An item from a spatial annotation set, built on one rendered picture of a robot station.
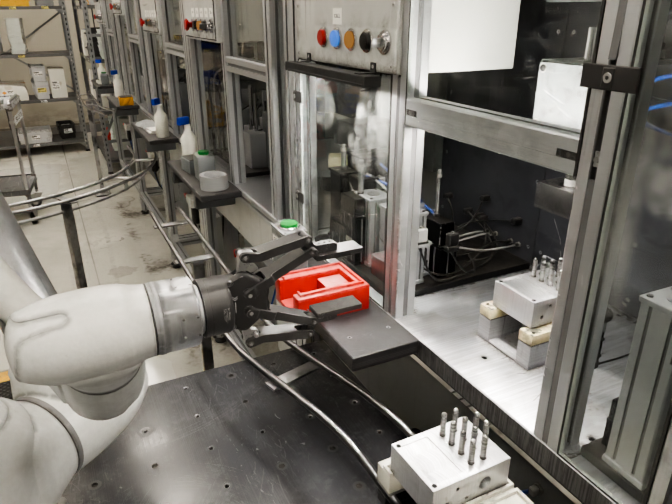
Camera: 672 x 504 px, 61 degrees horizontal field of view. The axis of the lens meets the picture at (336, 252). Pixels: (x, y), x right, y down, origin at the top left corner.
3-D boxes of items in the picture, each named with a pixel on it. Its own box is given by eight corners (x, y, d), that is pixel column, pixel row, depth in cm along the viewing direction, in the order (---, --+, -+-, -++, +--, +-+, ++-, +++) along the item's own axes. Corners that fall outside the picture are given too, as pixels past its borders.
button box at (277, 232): (271, 269, 134) (269, 221, 129) (302, 263, 137) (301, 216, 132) (284, 282, 127) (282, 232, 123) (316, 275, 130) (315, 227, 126)
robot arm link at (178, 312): (152, 302, 64) (205, 291, 66) (139, 271, 72) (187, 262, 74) (162, 370, 68) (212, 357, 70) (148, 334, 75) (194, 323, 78)
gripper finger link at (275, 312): (249, 307, 73) (245, 317, 73) (321, 321, 79) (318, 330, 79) (240, 294, 76) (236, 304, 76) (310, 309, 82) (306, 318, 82)
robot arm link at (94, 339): (140, 260, 67) (140, 309, 78) (-11, 286, 61) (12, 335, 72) (161, 342, 63) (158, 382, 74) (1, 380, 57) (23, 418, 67)
